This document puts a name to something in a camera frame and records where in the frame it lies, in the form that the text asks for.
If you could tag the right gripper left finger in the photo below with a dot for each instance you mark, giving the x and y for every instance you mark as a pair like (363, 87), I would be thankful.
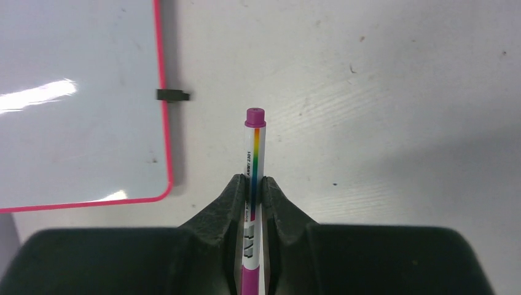
(197, 257)

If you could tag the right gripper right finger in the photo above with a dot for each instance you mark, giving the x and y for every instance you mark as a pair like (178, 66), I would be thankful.
(302, 256)

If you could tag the purple capped whiteboard marker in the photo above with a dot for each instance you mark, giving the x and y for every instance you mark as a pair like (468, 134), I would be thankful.
(255, 132)

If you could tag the pink framed whiteboard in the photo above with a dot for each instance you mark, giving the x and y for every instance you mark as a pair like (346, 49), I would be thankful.
(83, 121)

